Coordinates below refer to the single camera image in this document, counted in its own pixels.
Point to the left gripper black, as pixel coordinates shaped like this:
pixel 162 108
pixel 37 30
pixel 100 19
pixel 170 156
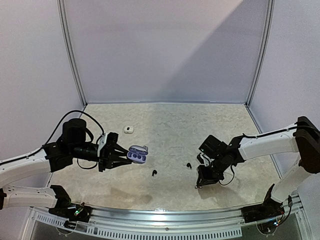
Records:
pixel 108 156

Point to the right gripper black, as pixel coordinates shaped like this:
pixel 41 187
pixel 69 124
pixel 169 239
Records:
pixel 208 173

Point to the blue grey charging case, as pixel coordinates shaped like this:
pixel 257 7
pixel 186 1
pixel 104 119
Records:
pixel 137 154

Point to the white earbud charging case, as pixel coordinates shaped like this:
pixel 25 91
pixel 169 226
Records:
pixel 128 129

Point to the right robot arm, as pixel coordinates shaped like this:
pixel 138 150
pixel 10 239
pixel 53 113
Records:
pixel 301 137

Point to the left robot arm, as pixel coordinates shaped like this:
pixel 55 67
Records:
pixel 75 142

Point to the black earbud right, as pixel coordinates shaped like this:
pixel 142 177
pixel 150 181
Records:
pixel 189 165

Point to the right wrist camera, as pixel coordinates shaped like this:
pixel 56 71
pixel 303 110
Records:
pixel 203 159

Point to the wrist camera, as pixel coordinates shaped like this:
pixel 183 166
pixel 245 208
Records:
pixel 101 143
pixel 203 159

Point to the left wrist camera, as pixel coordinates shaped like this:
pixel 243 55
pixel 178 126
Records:
pixel 101 143

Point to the aluminium front rail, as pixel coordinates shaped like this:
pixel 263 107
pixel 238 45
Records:
pixel 214 224

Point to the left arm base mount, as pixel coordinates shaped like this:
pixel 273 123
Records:
pixel 73 212

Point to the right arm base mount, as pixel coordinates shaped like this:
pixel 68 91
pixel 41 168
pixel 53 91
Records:
pixel 266 210

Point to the right aluminium frame post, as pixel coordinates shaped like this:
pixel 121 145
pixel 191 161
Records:
pixel 262 51

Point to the aluminium frame post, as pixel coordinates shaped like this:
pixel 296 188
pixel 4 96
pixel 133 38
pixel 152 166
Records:
pixel 262 51
pixel 61 5

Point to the left aluminium frame post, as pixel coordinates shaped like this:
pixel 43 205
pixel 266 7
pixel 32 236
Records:
pixel 61 5

